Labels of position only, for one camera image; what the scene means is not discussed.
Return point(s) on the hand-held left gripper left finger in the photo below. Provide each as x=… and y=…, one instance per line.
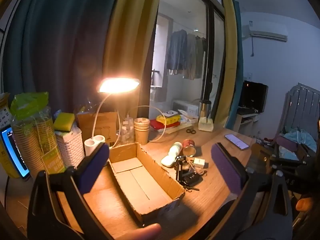
x=93, y=167

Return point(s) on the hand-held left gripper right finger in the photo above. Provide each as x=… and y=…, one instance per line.
x=226, y=170

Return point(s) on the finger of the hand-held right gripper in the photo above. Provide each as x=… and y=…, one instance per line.
x=287, y=155

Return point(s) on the white charger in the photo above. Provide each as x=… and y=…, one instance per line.
x=200, y=162

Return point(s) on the red can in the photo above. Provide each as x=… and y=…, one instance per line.
x=189, y=148

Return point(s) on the black rectangular box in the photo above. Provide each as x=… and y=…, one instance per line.
x=178, y=170

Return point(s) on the cardboard box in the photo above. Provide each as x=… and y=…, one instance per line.
x=140, y=180

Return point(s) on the white bottle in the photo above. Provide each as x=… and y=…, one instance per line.
x=175, y=150

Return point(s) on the white earbuds case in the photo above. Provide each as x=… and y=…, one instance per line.
x=168, y=161

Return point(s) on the person's right hand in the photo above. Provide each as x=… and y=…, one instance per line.
x=303, y=203

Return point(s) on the person's left hand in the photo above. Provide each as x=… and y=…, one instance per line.
x=142, y=232

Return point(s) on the blue cloth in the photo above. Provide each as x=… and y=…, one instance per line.
x=300, y=137

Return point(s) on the dark smartphone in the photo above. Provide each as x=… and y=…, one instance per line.
x=236, y=141

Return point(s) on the white wicker basket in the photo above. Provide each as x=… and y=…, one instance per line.
x=70, y=147

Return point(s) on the cardboard lamp packaging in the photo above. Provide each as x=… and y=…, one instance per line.
x=105, y=125

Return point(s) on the yellow tissue pack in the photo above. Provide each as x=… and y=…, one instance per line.
x=205, y=125

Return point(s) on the black scissors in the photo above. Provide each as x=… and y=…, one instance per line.
x=191, y=131

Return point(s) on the grey slatted rack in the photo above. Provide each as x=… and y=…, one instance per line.
x=303, y=105

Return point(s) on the white computer desk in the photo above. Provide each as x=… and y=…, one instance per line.
x=246, y=121

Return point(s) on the yellow green sponge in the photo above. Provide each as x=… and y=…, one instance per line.
x=64, y=122

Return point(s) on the stack of brown paper cups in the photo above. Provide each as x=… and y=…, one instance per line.
x=141, y=130

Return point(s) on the steel thermos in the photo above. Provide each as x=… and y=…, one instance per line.
x=205, y=108

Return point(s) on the white medicine boxes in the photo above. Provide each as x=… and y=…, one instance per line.
x=188, y=116

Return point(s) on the black monitor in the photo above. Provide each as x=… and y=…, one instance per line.
x=252, y=96

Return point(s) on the bagged pack of paper cups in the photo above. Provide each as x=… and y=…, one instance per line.
x=30, y=142

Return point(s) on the white washing machine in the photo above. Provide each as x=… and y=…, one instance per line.
x=185, y=106

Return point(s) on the yellow and red boxes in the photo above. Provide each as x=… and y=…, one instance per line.
x=160, y=127

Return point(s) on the white power bank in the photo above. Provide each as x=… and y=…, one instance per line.
x=170, y=113

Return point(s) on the white desk lamp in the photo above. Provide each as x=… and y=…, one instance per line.
x=117, y=85

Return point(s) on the yellow curtain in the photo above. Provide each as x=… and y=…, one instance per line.
x=228, y=55
x=132, y=30

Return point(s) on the olive shirt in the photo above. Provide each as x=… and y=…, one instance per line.
x=201, y=57

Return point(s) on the beige shirt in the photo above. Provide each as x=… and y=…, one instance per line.
x=190, y=57

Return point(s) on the white air conditioner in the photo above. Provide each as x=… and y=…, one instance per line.
x=267, y=31

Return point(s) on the blue denim shirt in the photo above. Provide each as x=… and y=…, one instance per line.
x=176, y=50

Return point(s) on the black sliding door frame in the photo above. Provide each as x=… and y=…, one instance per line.
x=210, y=55

